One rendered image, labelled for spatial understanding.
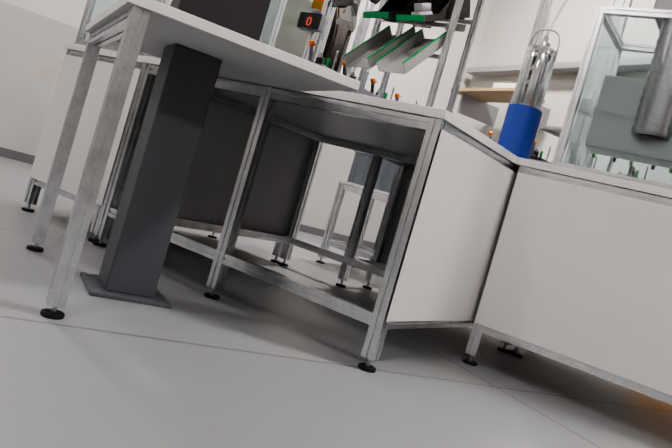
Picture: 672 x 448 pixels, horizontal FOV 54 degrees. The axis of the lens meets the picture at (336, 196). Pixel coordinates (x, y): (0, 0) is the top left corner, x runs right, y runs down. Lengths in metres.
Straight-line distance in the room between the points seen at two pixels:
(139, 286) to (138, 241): 0.15
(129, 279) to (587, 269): 1.64
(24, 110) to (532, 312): 4.98
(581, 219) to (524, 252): 0.25
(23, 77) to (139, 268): 4.43
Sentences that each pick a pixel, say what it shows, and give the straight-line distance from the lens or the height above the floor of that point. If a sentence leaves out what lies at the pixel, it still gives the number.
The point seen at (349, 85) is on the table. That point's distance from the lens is 1.99.
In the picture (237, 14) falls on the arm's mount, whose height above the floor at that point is 0.98.
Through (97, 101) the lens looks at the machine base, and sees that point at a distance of 3.27.
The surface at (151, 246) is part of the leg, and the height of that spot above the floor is 0.18.
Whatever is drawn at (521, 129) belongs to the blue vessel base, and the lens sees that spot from 3.06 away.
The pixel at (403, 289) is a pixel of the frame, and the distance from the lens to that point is 2.13.
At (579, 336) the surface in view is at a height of 0.26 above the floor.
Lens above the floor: 0.51
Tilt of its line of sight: level
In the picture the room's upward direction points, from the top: 16 degrees clockwise
